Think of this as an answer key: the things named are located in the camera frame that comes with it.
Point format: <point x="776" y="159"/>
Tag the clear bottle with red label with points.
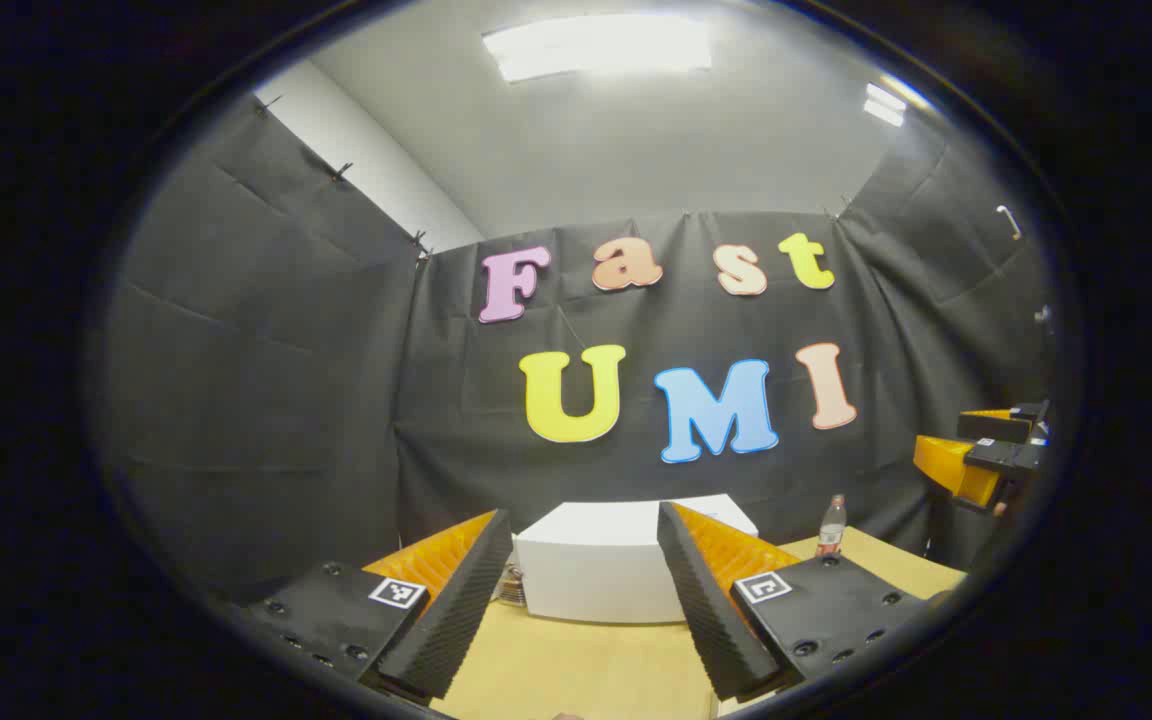
<point x="832" y="530"/>

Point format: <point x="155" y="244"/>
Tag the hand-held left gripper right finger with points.
<point x="701" y="610"/>

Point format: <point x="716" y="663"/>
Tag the white microwave oven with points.
<point x="586" y="570"/>

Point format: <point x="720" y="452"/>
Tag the black backdrop cloth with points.
<point x="266" y="380"/>

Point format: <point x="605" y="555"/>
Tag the large ceiling light panel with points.
<point x="596" y="45"/>

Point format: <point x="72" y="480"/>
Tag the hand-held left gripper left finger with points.
<point x="456" y="610"/>

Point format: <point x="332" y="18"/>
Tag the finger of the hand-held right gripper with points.
<point x="996" y="425"/>
<point x="951" y="465"/>

